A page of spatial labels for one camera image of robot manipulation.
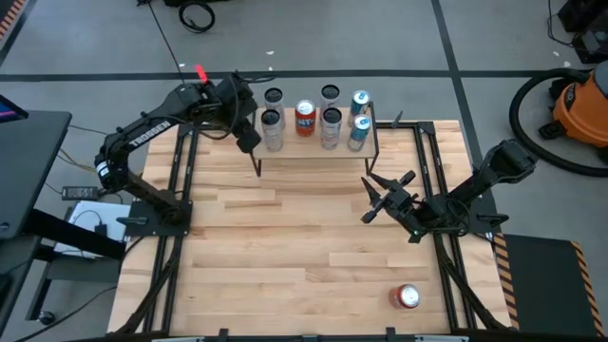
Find silver Celsius can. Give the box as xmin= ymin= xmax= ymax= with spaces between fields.
xmin=263 ymin=86 xmax=287 ymax=129

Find hazard-striped floor strip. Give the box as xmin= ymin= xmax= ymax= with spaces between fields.
xmin=0 ymin=0 xmax=26 ymax=40

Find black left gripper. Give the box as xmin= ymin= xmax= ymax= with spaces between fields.
xmin=208 ymin=73 xmax=263 ymax=155

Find laptop screen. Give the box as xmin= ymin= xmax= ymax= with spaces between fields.
xmin=0 ymin=93 xmax=29 ymax=124

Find black equipment case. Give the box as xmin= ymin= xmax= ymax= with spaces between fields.
xmin=545 ymin=0 xmax=608 ymax=66

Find wooden shelf black metal legs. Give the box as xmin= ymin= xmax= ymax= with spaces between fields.
xmin=250 ymin=101 xmax=381 ymax=178

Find black aluminium table frame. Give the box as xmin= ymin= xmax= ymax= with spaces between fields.
xmin=111 ymin=107 xmax=514 ymax=342

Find coiled black cable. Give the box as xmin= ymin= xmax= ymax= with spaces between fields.
xmin=178 ymin=1 xmax=217 ymax=34

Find red Fanta can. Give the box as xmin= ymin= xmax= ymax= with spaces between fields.
xmin=294 ymin=99 xmax=317 ymax=138

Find long black floor cable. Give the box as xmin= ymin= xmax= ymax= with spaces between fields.
xmin=142 ymin=0 xmax=187 ymax=86

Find black desk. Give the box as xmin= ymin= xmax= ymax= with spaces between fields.
xmin=0 ymin=110 xmax=125 ymax=333

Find red Barq's can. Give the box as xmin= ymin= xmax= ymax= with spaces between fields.
xmin=388 ymin=283 xmax=423 ymax=311

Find white paper box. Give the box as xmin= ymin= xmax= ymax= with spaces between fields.
xmin=53 ymin=199 xmax=133 ymax=260

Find blue Red Bull can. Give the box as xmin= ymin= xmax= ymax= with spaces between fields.
xmin=346 ymin=114 xmax=372 ymax=153
xmin=349 ymin=89 xmax=372 ymax=127

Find Celsius Tropical Vibe can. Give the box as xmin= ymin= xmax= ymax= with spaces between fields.
xmin=259 ymin=108 xmax=285 ymax=153

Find orange shop vacuum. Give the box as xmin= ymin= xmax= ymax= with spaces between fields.
xmin=508 ymin=67 xmax=608 ymax=179
xmin=539 ymin=60 xmax=608 ymax=162

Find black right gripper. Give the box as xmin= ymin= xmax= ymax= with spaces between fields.
xmin=360 ymin=171 xmax=429 ymax=244

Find black hazard-striped mat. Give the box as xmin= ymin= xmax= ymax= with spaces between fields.
xmin=492 ymin=232 xmax=608 ymax=339

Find Celsius Peach Vibe can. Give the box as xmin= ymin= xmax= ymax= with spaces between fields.
xmin=318 ymin=84 xmax=342 ymax=120
xmin=320 ymin=106 xmax=344 ymax=151

